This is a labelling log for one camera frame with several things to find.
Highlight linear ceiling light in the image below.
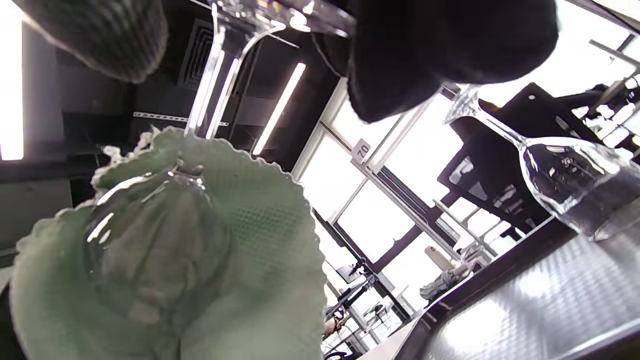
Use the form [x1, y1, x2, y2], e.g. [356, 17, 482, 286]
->
[251, 62, 307, 156]

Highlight bright ceiling light panel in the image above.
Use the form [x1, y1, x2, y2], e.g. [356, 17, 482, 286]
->
[0, 0, 25, 162]

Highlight cream cylindrical bottle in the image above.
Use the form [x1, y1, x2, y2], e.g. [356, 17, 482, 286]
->
[424, 245, 456, 271]

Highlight green fish scale cleaning cloth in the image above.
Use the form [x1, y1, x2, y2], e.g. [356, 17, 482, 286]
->
[9, 126, 328, 360]

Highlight clear wine glass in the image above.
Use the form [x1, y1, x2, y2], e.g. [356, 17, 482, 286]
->
[82, 0, 358, 326]
[442, 84, 640, 242]

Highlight person's right hand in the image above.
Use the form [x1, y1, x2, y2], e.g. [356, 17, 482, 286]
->
[12, 0, 560, 124]

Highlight ceiling air vent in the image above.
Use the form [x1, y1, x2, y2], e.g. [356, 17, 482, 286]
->
[177, 19, 216, 91]

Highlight white window tag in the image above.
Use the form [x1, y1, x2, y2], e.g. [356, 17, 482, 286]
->
[351, 138, 372, 162]

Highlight black plastic tray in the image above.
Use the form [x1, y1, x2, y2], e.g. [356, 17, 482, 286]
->
[395, 215, 640, 360]

